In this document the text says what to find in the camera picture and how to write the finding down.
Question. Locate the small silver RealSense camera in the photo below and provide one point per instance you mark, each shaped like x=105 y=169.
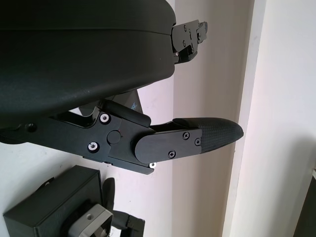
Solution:
x=91 y=219

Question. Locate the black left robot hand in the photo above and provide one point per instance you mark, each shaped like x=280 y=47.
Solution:
x=74 y=49

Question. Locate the black camera box base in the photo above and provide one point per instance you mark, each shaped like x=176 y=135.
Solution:
x=49 y=205

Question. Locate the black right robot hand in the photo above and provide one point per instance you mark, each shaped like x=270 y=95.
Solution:
x=128 y=227

